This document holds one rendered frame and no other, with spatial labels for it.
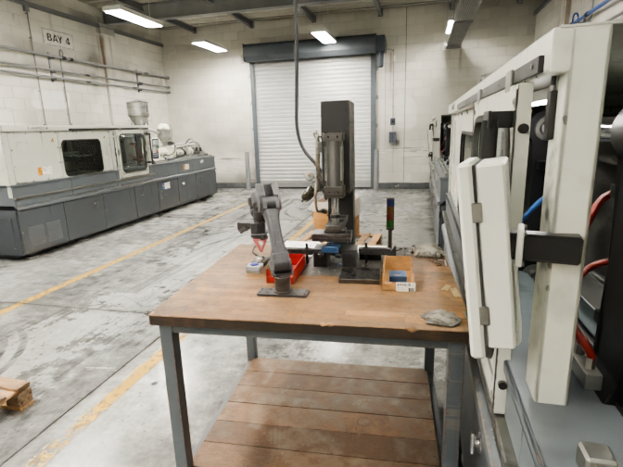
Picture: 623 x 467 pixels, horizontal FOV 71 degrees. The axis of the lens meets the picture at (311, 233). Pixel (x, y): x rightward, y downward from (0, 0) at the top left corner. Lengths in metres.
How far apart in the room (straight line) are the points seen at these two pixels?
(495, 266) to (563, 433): 0.33
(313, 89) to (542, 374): 10.70
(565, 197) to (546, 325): 0.25
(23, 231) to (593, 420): 6.23
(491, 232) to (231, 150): 11.52
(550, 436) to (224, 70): 11.82
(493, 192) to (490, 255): 0.12
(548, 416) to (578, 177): 0.46
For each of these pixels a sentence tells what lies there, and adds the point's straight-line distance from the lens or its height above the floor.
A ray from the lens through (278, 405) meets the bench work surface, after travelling 2.29.
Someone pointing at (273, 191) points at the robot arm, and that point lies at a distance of 1.81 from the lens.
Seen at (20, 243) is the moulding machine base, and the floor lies 0.24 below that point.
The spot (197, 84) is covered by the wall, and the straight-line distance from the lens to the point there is 12.62.
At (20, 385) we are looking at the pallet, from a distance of 3.12.
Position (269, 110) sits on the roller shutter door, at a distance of 11.73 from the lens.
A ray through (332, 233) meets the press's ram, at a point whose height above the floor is 1.06.
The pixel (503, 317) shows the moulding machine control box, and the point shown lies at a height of 1.17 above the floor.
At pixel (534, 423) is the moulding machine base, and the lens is 0.99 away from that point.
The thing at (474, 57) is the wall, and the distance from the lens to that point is 11.28.
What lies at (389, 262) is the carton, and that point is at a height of 0.94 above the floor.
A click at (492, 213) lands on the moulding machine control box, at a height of 1.37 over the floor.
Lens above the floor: 1.53
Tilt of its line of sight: 14 degrees down
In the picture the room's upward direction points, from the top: 2 degrees counter-clockwise
